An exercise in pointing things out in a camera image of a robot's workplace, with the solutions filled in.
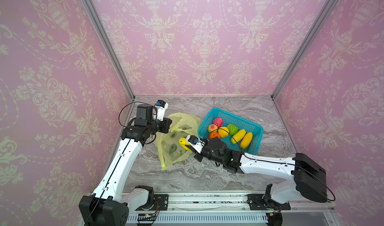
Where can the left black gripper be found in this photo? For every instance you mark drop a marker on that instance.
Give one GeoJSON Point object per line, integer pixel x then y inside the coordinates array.
{"type": "Point", "coordinates": [166, 122]}

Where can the orange round fruit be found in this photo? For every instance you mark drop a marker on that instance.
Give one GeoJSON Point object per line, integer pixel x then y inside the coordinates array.
{"type": "Point", "coordinates": [213, 135]}

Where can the green fruit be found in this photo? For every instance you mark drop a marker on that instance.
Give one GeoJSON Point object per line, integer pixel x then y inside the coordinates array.
{"type": "Point", "coordinates": [233, 129]}

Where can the yellow banana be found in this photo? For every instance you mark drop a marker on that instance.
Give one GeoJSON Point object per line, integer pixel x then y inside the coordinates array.
{"type": "Point", "coordinates": [246, 141]}
{"type": "Point", "coordinates": [237, 137]}

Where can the small yellow fruit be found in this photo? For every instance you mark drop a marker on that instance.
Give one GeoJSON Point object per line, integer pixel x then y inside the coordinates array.
{"type": "Point", "coordinates": [183, 143]}

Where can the yellow-green plastic bag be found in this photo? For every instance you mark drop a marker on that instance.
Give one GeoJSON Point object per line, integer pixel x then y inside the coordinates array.
{"type": "Point", "coordinates": [169, 149]}

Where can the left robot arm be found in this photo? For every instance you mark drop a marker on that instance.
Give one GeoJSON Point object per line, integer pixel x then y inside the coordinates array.
{"type": "Point", "coordinates": [106, 205]}

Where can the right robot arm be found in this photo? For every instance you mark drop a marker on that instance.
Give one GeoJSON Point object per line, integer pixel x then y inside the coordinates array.
{"type": "Point", "coordinates": [302, 177]}

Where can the teal plastic basket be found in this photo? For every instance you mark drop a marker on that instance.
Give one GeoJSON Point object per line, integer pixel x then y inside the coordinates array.
{"type": "Point", "coordinates": [241, 123]}

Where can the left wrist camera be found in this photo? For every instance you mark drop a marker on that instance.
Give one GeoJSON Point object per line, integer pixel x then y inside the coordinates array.
{"type": "Point", "coordinates": [161, 106]}

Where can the aluminium front rail frame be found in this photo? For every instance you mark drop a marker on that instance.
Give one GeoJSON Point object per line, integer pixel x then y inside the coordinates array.
{"type": "Point", "coordinates": [230, 208]}

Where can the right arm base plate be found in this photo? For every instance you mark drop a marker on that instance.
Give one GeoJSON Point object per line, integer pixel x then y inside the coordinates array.
{"type": "Point", "coordinates": [257, 202]}

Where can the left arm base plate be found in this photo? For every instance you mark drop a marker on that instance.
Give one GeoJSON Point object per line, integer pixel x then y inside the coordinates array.
{"type": "Point", "coordinates": [160, 202]}

